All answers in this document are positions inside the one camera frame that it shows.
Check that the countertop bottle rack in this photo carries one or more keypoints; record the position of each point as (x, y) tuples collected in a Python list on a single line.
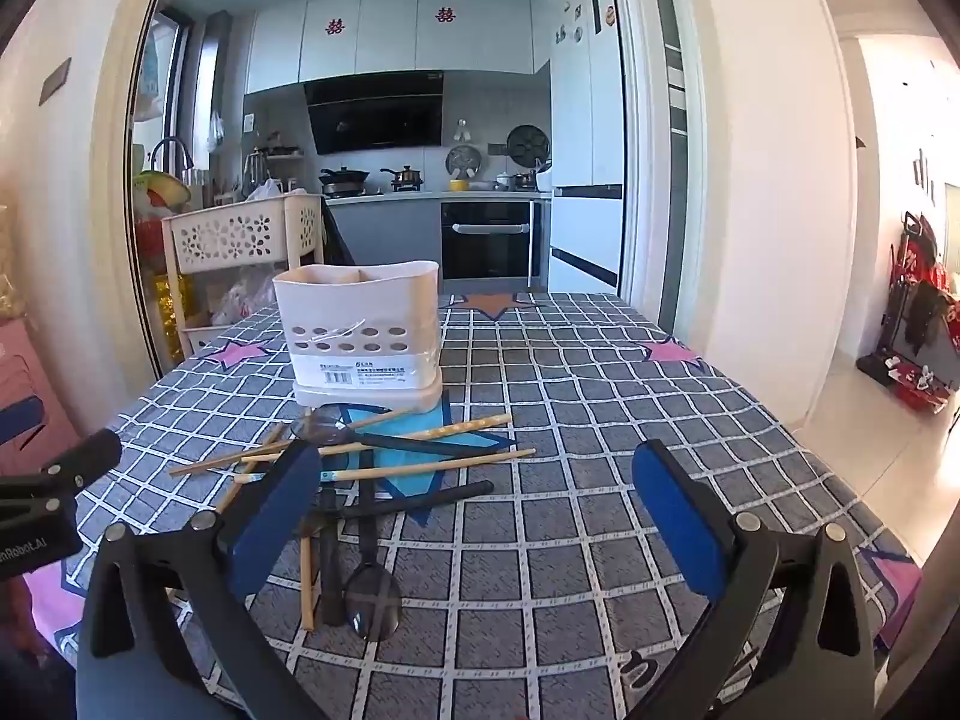
[(281, 157)]

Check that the hanging white plastic bag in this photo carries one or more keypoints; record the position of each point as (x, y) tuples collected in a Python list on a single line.
[(216, 131)]

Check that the black built-in oven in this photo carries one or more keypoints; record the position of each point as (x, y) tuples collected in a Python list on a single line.
[(487, 240)]

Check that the yellow green bundle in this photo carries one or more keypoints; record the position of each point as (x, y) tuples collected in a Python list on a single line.
[(161, 191)]

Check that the white plastic utensil holder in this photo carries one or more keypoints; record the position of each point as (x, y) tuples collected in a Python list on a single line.
[(360, 315)]

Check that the pink box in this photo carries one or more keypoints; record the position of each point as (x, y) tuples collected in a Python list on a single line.
[(30, 382)]

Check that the curved kitchen faucet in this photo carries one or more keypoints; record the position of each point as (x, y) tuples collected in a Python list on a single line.
[(172, 154)]

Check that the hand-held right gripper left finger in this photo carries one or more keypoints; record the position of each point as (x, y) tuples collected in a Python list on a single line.
[(277, 517)]

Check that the steel pot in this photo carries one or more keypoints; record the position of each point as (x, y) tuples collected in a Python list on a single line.
[(523, 180)]

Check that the blue patterned wooden chopstick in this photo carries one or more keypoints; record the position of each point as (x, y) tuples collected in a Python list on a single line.
[(450, 461)]

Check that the clear plastic bags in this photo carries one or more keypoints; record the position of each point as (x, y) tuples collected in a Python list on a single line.
[(244, 296)]

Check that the small steel saucepan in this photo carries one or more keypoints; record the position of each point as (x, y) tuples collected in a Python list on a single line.
[(406, 176)]

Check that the white rice cooker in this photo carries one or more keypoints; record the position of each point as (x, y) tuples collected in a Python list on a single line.
[(544, 178)]

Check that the brown wall switch plate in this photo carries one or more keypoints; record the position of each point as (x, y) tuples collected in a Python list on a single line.
[(54, 81)]

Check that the grey kitchen counter cabinets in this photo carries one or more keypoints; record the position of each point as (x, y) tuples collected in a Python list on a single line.
[(382, 240)]

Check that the red and black bags pile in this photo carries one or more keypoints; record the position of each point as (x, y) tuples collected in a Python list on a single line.
[(922, 315)]

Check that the white refrigerator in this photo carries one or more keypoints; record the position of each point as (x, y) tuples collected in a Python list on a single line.
[(585, 165)]

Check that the round metal steamer rack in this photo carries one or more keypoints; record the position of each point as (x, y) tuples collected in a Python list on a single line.
[(463, 160)]

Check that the red paper decal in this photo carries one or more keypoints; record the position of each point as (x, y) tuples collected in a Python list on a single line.
[(334, 26), (444, 13)]

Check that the grey checked star tablecloth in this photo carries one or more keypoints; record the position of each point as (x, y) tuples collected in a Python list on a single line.
[(570, 405)]

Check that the beige perforated storage cart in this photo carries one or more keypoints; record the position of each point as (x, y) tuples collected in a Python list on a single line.
[(225, 240)]

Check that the black round moulded pan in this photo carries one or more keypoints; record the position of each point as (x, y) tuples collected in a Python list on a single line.
[(527, 142)]

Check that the black plastic bag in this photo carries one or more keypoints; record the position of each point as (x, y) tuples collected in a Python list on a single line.
[(337, 236)]

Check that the gold tinsel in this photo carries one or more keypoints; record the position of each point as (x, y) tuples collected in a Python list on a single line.
[(169, 307)]

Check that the black wok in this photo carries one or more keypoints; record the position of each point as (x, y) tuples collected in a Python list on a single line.
[(345, 178)]

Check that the dark wall decoration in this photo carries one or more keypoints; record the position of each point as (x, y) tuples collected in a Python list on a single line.
[(922, 172)]

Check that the white wall cabinets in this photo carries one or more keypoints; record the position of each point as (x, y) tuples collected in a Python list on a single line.
[(390, 37)]

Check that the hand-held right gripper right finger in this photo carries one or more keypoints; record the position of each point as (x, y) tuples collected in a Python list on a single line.
[(675, 517)]

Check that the black range hood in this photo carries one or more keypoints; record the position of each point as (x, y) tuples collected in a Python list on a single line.
[(375, 112)]

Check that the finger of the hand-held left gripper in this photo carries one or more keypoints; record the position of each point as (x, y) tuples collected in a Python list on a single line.
[(19, 418), (82, 457)]

